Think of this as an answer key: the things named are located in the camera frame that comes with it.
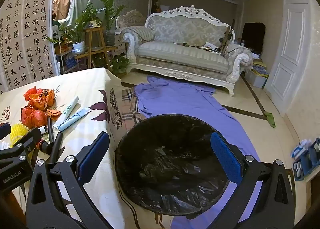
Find toy rifle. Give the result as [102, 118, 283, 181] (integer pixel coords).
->
[220, 19, 235, 53]

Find yellow spiky ball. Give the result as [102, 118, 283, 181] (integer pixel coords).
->
[10, 124, 29, 145]

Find white tube with green print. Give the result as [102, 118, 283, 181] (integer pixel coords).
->
[61, 96, 80, 120]

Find dark cabinet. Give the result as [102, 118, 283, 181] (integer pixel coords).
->
[242, 22, 265, 55]

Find papers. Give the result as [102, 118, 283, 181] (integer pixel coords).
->
[199, 42, 222, 53]

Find small floor plant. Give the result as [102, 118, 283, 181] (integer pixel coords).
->
[110, 56, 130, 75]

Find orange wrappers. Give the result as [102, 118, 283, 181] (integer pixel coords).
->
[24, 87, 38, 101]

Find floral cream tablecloth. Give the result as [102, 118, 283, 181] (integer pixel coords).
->
[0, 67, 175, 229]

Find storage box with cloths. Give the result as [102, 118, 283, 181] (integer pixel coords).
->
[246, 57, 269, 88]

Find ornate armchair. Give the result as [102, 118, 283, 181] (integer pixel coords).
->
[115, 9, 147, 35]

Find orange plastic bag black print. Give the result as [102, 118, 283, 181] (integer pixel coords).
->
[27, 89, 55, 110]

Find plant in white pot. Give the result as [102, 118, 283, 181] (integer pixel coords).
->
[46, 2, 88, 53]

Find plaid cloth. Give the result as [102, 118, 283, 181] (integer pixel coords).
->
[121, 88, 145, 132]

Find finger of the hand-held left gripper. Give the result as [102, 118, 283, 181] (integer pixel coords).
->
[0, 123, 12, 142]
[0, 128, 42, 163]

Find light blue tube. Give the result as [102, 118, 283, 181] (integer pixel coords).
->
[54, 108, 92, 131]

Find orange paper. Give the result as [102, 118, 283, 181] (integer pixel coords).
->
[47, 109, 62, 120]

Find black cylinder tube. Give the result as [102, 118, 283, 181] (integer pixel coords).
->
[51, 132, 63, 162]
[47, 118, 54, 145]

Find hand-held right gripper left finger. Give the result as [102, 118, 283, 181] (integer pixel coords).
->
[26, 131, 118, 229]

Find white wire shelf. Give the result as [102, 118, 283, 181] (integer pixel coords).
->
[56, 49, 87, 75]

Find white panel door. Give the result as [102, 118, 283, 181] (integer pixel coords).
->
[264, 0, 318, 115]

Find purple cloth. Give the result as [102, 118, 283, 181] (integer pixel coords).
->
[134, 75, 262, 229]

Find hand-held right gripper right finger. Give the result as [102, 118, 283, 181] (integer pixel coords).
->
[207, 132, 295, 229]

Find white ornate sofa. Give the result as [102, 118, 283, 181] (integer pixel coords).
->
[120, 6, 253, 96]

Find person's left forearm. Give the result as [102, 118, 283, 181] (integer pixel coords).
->
[0, 190, 27, 229]

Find tall green potted plant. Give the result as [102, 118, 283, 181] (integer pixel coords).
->
[100, 0, 127, 46]

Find calligraphy paper sheet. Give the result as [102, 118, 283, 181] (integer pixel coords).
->
[0, 0, 60, 95]

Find small orange plastic bag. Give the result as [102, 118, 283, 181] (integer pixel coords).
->
[21, 107, 48, 128]

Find black trash bin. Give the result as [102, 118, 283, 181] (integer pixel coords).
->
[115, 114, 244, 216]

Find red black cylinder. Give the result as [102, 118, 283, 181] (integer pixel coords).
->
[37, 139, 52, 154]

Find blue shoe box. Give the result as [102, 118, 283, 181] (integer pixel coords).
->
[291, 138, 320, 182]

